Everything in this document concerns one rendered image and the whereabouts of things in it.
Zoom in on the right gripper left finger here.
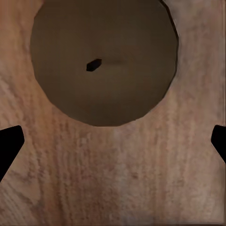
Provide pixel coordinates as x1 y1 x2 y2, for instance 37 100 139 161
0 125 24 181

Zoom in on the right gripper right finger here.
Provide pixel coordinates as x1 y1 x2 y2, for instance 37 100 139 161
211 125 226 163

